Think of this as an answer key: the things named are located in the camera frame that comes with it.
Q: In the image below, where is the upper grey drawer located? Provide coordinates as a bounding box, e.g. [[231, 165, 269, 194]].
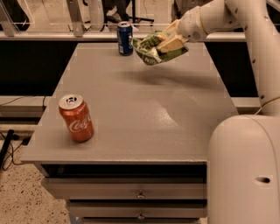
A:
[[41, 178, 207, 200]]

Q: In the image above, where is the grey drawer cabinet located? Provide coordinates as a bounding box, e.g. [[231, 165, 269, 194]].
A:
[[22, 43, 236, 224]]

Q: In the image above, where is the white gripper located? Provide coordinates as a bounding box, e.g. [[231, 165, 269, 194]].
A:
[[157, 6, 207, 53]]

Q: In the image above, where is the orange coca-cola can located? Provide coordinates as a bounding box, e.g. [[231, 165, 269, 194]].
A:
[[59, 94, 94, 143]]

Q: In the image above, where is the upper drawer knob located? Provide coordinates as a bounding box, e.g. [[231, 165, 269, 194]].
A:
[[136, 191, 145, 200]]

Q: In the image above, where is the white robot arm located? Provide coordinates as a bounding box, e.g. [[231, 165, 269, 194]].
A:
[[173, 0, 280, 224]]

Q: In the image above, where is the metal guard rail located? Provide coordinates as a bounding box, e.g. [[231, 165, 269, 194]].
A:
[[0, 0, 245, 42]]

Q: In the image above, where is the grey drawer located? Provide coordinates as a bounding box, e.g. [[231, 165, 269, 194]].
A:
[[41, 178, 207, 200], [66, 200, 207, 219]]

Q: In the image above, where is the drawer knob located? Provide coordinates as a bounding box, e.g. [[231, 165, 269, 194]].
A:
[[136, 191, 145, 200], [137, 213, 145, 220]]

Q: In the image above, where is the black floor cable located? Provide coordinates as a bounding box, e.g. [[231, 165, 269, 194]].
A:
[[0, 129, 30, 172]]

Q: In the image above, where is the lower grey drawer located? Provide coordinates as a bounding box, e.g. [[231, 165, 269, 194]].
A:
[[66, 200, 207, 219]]

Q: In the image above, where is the lower drawer knob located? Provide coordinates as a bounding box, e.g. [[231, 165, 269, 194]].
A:
[[137, 213, 145, 220]]

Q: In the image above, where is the blue pepsi can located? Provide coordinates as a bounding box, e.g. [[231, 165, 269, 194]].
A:
[[117, 21, 133, 56]]

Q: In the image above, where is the green jalapeno chip bag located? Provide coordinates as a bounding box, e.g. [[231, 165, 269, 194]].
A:
[[132, 32, 189, 66]]

